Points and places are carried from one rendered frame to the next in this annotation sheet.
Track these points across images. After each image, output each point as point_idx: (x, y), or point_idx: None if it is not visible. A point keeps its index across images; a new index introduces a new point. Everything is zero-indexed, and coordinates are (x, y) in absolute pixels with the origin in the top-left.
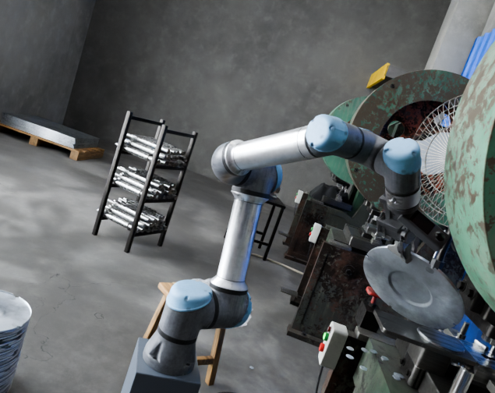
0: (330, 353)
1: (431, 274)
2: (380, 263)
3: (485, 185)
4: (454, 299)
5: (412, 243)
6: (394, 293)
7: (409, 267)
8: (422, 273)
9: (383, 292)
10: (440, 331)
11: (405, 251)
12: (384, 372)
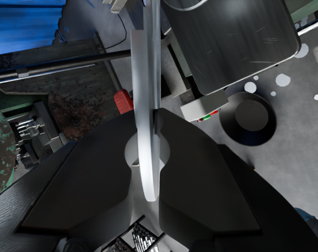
0: (218, 100)
1: (152, 2)
2: (158, 153)
3: None
4: None
5: (131, 183)
6: (160, 85)
7: (155, 94)
8: (154, 45)
9: (160, 101)
10: (112, 6)
11: (247, 199)
12: None
